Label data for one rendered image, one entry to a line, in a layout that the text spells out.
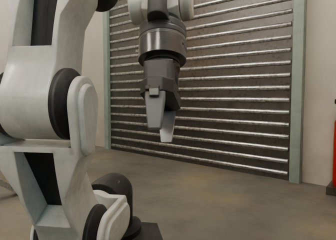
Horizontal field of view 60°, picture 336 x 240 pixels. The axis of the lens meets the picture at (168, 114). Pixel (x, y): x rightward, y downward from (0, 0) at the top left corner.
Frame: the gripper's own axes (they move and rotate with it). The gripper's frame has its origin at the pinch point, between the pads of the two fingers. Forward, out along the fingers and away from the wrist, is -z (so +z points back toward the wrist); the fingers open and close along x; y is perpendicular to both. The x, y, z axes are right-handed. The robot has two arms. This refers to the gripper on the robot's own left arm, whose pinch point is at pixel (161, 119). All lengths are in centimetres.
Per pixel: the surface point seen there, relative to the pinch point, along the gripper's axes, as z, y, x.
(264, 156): 18, 45, -185
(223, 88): 75, 16, -183
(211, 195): -11, 5, -143
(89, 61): 149, -142, -259
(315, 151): 19, 77, -170
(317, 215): -21, 60, -123
